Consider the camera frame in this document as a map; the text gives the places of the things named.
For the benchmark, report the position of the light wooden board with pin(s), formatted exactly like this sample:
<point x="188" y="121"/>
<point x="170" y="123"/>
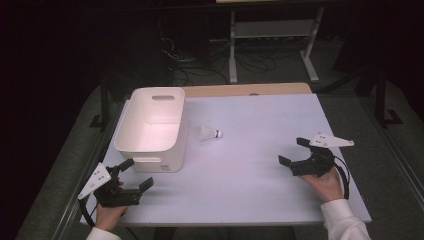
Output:
<point x="246" y="89"/>

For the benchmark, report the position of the person's right hand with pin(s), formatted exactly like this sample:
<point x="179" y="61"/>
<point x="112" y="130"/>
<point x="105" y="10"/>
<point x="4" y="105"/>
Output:
<point x="328" y="186"/>

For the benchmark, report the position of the person's left hand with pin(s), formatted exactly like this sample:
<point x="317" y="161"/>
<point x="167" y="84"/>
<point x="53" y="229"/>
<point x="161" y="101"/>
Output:
<point x="108" y="216"/>

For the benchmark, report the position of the white shuttlecock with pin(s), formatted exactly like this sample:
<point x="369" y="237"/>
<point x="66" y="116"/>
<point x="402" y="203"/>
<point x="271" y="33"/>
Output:
<point x="207" y="133"/>

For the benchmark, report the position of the white metal stand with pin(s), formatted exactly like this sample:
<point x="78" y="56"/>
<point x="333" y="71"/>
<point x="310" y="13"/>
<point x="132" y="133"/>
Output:
<point x="273" y="29"/>

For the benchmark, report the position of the black metal stand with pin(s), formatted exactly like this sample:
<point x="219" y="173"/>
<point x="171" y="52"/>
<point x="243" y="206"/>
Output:
<point x="381" y="100"/>
<point x="105" y="100"/>

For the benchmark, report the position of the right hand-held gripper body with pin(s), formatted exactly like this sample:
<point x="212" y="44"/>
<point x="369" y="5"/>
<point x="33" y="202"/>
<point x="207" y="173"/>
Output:
<point x="316" y="165"/>

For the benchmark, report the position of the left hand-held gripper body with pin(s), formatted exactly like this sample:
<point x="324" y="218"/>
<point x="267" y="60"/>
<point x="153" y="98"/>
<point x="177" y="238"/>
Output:
<point x="113" y="196"/>

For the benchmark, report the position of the white plastic storage bin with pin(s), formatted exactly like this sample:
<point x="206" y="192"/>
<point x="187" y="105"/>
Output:
<point x="150" y="133"/>

